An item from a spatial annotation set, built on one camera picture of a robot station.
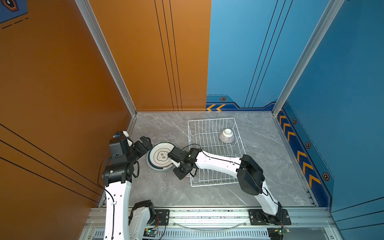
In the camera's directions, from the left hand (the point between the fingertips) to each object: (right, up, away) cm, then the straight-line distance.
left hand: (143, 141), depth 72 cm
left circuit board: (+4, -43, -2) cm, 43 cm away
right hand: (+15, -19, +11) cm, 27 cm away
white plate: (+2, -12, +20) cm, 23 cm away
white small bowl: (+45, +1, +25) cm, 52 cm away
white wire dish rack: (+31, +1, +30) cm, 43 cm away
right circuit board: (+64, -43, -2) cm, 77 cm away
